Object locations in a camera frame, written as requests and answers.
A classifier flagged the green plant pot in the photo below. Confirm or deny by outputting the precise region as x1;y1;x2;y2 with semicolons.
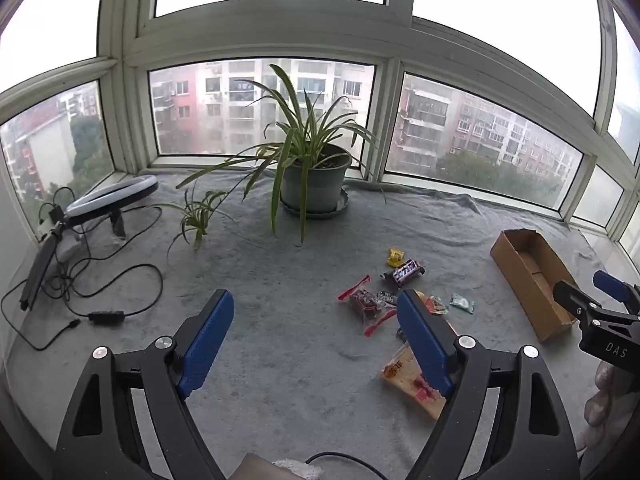
280;144;352;213

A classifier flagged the orange candy packet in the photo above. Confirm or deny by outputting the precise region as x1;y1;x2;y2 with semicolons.
417;292;451;317

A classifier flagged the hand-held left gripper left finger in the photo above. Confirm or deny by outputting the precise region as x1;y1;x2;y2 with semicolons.
52;289;236;480

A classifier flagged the black ring light cable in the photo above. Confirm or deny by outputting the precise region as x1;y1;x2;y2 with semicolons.
0;205;166;351

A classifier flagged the clear red-ended snack packet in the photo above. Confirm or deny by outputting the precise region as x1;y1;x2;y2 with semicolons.
337;275;399;336

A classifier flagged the person's left forearm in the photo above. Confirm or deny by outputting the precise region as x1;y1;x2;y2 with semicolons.
235;452;323;480

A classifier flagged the cardboard box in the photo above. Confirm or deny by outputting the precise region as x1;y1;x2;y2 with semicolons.
490;229;581;343

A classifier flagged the green pot saucer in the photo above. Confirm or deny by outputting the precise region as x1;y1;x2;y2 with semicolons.
280;187;349;219

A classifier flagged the chocolate bar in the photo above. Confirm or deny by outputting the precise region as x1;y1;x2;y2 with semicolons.
381;258;427;288

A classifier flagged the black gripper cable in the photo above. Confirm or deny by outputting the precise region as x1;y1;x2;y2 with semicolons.
305;452;386;480

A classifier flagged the black ring light stand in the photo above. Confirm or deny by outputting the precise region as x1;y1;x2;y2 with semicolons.
19;220;66;311

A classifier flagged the white window frame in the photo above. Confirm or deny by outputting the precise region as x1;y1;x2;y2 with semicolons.
0;0;640;261

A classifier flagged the spider plant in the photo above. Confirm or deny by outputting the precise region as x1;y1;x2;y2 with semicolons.
150;63;388;253

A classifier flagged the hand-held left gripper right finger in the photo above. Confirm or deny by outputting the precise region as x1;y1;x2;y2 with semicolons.
396;288;583;480

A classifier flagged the person's right forearm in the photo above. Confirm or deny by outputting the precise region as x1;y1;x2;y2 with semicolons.
577;360;640;467

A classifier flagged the bread slice packet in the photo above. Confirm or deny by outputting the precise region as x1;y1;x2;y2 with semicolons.
381;320;458;420

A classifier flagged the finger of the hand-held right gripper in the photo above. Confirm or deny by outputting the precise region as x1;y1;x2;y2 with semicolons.
593;270;640;311
552;280;601;319

